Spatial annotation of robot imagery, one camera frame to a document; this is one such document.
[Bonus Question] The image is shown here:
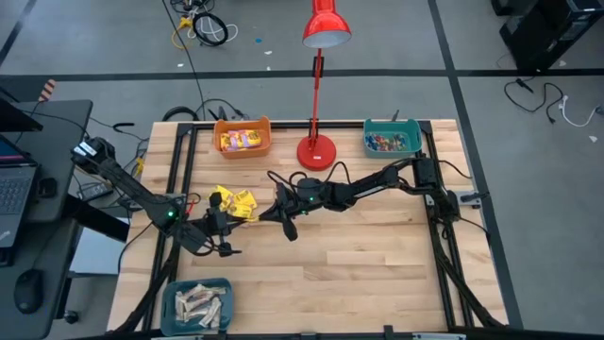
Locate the black computer case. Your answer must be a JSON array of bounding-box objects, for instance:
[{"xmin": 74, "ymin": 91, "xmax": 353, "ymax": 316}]
[{"xmin": 490, "ymin": 0, "xmax": 604, "ymax": 72}]

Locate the grey power adapter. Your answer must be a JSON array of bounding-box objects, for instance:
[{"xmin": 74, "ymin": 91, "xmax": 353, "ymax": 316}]
[{"xmin": 77, "ymin": 182, "xmax": 114, "ymax": 202}]

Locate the light teal plastic bin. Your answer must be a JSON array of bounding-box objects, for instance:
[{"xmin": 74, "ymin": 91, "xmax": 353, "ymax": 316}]
[{"xmin": 362, "ymin": 117, "xmax": 424, "ymax": 160}]

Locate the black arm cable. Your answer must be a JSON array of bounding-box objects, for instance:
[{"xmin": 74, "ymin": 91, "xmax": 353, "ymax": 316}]
[
  {"xmin": 188, "ymin": 235, "xmax": 243, "ymax": 259},
  {"xmin": 266, "ymin": 161, "xmax": 353, "ymax": 190}
]

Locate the orange plastic bin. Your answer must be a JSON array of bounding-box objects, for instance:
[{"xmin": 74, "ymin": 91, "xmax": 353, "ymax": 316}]
[{"xmin": 212, "ymin": 115, "xmax": 274, "ymax": 161}]

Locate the black desk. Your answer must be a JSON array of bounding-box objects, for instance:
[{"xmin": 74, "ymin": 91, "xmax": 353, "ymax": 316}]
[{"xmin": 0, "ymin": 98, "xmax": 94, "ymax": 340}]

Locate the black hose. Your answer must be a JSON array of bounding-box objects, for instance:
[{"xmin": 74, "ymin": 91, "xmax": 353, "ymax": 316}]
[{"xmin": 161, "ymin": 105, "xmax": 200, "ymax": 123}]

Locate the orange black striped tape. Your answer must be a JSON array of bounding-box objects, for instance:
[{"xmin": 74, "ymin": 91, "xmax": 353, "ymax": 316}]
[{"xmin": 37, "ymin": 77, "xmax": 59, "ymax": 103}]

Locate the yellow floor cable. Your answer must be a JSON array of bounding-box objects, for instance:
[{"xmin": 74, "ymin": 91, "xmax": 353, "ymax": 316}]
[{"xmin": 170, "ymin": 16, "xmax": 194, "ymax": 51}]

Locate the dark teal plastic bin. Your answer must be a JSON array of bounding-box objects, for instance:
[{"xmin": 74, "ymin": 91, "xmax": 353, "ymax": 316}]
[{"xmin": 159, "ymin": 277, "xmax": 236, "ymax": 337}]

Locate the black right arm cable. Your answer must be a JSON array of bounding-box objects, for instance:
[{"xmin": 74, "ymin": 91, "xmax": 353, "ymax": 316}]
[{"xmin": 266, "ymin": 161, "xmax": 353, "ymax": 190}]

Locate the white floor cable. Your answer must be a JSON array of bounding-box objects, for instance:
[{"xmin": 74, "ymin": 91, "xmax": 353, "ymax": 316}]
[{"xmin": 558, "ymin": 93, "xmax": 604, "ymax": 128}]

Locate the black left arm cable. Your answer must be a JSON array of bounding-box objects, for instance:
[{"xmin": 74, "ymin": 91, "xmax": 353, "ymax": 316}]
[{"xmin": 188, "ymin": 235, "xmax": 243, "ymax": 259}]

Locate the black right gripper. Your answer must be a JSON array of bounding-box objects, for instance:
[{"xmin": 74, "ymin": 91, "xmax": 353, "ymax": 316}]
[{"xmin": 258, "ymin": 181, "xmax": 313, "ymax": 243}]

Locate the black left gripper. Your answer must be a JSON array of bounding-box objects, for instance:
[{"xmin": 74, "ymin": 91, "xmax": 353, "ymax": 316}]
[{"xmin": 202, "ymin": 205, "xmax": 259, "ymax": 259}]

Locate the black laptop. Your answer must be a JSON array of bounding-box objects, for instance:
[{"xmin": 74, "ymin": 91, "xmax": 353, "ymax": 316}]
[{"xmin": 0, "ymin": 134, "xmax": 39, "ymax": 249}]

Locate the black computer mouse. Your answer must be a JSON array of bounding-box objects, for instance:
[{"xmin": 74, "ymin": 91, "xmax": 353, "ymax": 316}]
[{"xmin": 12, "ymin": 268, "xmax": 46, "ymax": 315}]

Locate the black floor cable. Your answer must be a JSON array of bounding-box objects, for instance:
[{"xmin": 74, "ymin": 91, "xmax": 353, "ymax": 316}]
[{"xmin": 502, "ymin": 76, "xmax": 566, "ymax": 125}]

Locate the black flat screen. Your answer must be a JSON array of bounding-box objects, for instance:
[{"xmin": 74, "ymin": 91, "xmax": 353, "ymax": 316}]
[{"xmin": 0, "ymin": 96, "xmax": 44, "ymax": 133}]

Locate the black coiled cable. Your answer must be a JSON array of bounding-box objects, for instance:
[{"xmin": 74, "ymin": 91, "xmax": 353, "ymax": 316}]
[{"xmin": 192, "ymin": 11, "xmax": 230, "ymax": 47}]

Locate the small black desk gadget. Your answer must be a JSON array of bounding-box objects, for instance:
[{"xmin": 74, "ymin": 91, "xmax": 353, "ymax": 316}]
[{"xmin": 36, "ymin": 176, "xmax": 59, "ymax": 199}]

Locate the red desk lamp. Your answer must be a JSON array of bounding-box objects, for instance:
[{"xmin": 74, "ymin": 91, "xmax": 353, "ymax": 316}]
[{"xmin": 295, "ymin": 0, "xmax": 353, "ymax": 172}]

